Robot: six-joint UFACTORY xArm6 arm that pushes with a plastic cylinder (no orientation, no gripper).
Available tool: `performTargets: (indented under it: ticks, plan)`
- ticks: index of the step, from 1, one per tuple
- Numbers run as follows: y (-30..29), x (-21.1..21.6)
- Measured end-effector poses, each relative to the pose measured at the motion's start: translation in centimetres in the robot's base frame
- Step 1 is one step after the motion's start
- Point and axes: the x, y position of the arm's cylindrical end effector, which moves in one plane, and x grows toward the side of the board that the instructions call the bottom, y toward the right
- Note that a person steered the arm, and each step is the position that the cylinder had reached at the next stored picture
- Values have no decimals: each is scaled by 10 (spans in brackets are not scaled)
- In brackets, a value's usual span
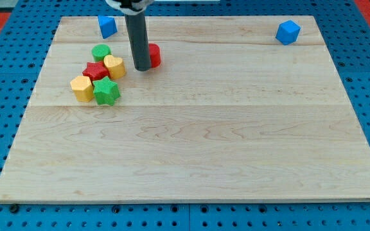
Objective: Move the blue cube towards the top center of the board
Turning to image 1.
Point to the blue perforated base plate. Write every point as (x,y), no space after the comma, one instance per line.
(24,43)

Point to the yellow heart block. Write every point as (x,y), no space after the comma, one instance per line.
(115,66)

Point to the green star block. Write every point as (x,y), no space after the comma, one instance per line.
(106,91)

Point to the red cylinder block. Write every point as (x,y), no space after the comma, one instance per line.
(155,55)

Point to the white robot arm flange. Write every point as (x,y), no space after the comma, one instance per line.
(129,7)

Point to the red star block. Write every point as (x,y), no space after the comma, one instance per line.
(95,70)

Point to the wooden board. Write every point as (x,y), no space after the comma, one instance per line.
(230,116)

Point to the blue triangular prism block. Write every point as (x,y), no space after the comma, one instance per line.
(107,26)

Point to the blue cube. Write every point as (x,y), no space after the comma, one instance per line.
(288,32)

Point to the green cylinder block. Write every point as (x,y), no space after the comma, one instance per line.
(100,51)

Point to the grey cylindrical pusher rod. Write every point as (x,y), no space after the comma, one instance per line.
(138,38)

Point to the yellow pentagon block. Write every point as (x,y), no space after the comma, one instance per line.
(82,88)

